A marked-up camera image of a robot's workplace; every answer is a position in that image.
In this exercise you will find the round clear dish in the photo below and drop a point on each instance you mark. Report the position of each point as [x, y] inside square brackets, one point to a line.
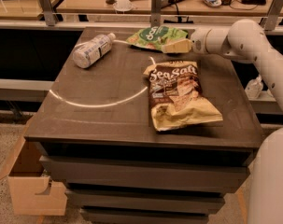
[123, 6]

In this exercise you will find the left metal bracket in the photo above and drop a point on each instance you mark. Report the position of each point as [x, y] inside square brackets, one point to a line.
[48, 11]

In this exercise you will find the grey drawer cabinet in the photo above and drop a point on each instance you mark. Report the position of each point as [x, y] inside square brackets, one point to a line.
[95, 134]

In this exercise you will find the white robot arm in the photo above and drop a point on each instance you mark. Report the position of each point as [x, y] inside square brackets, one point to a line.
[246, 42]

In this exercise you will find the sea salt chip bag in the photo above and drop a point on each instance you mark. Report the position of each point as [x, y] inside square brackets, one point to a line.
[176, 98]

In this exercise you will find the clear plastic bottle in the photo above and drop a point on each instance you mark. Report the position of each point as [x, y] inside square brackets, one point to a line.
[90, 52]

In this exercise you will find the cardboard box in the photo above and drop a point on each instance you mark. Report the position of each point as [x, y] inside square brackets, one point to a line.
[32, 192]

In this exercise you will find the green rice chip bag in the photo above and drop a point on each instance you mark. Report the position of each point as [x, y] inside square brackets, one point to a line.
[155, 37]

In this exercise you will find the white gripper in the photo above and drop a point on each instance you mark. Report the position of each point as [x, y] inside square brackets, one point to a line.
[199, 40]

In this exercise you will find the middle metal bracket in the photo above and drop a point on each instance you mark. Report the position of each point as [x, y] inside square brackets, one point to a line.
[155, 13]

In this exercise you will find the metal bracket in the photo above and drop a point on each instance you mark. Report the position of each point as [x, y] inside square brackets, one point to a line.
[155, 13]
[48, 11]
[269, 22]

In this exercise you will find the clear plastic bag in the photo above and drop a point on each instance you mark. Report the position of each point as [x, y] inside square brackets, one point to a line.
[254, 88]

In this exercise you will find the right metal bracket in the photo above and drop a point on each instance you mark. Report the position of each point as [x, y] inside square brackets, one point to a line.
[269, 22]

